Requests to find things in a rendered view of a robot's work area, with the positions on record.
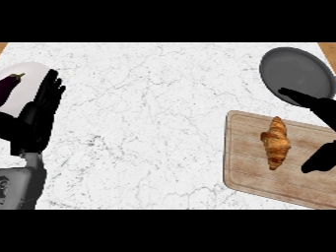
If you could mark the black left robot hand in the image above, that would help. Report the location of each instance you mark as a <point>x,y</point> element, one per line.
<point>36,118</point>

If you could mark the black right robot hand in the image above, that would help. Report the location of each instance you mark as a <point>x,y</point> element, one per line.
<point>335,114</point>

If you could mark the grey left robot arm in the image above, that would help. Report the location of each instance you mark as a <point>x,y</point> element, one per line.
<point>11,187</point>

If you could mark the dark grey pan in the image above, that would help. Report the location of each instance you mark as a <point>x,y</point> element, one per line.
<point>297,74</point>

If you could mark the golden croissant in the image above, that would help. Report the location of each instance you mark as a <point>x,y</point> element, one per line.
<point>276,142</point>

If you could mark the wooden cutting board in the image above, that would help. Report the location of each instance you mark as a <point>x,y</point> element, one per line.
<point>252,170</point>

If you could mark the white plate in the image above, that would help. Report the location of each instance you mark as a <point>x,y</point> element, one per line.
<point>26,86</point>

